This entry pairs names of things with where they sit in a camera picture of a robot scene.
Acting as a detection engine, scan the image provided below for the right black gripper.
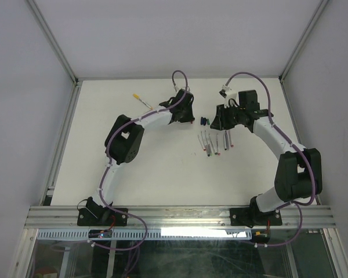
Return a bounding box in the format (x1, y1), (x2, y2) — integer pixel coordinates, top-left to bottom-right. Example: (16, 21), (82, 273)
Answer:
(210, 103), (245, 130)

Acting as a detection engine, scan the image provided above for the grey purple pen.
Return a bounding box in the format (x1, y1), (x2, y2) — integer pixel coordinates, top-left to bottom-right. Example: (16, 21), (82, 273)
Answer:
(224, 130), (229, 151)

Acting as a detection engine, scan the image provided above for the pink capped marker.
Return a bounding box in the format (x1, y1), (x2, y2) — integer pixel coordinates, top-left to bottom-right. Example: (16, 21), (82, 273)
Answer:
(228, 130), (234, 148)

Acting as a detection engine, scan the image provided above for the red capped pen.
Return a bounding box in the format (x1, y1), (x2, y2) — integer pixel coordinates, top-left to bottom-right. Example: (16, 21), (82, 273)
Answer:
(197, 134), (206, 151)

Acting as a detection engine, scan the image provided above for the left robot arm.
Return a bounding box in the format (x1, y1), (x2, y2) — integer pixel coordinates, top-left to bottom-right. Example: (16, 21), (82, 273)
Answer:
(77, 87), (194, 227)

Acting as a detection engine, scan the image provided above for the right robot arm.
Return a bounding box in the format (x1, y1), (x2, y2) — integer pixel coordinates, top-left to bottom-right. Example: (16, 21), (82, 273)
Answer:
(210, 89), (322, 228)

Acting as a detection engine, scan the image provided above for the yellow capped marker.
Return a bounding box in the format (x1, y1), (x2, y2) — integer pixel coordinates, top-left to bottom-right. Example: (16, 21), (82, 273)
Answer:
(133, 94), (153, 110)

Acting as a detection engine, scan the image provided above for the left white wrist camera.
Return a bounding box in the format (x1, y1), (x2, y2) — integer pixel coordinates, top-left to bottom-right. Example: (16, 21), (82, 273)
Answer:
(174, 86), (183, 92)

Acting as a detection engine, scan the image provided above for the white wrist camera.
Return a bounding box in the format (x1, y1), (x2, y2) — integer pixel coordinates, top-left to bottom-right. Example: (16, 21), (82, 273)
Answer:
(219, 85), (239, 108)
(174, 86), (183, 92)

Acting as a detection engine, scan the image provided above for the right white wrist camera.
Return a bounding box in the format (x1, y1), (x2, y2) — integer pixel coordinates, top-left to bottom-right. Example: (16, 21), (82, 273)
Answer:
(219, 85), (239, 108)

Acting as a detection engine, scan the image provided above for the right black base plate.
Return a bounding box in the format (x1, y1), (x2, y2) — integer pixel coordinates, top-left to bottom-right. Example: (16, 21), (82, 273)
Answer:
(229, 207), (282, 228)

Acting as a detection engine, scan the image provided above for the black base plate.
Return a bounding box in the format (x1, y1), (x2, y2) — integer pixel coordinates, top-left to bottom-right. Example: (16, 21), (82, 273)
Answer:
(77, 208), (128, 227)
(229, 207), (282, 228)

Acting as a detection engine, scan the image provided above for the aluminium front rail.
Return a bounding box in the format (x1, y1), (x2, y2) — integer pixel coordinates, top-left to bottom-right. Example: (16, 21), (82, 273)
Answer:
(24, 205), (336, 229)

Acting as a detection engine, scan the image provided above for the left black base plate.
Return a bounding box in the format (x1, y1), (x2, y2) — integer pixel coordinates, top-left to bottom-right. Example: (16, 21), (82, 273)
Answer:
(77, 208), (128, 227)

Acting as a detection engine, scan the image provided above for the slotted grey cable duct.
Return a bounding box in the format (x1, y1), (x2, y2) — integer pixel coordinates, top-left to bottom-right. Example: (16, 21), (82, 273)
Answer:
(37, 226), (252, 241)

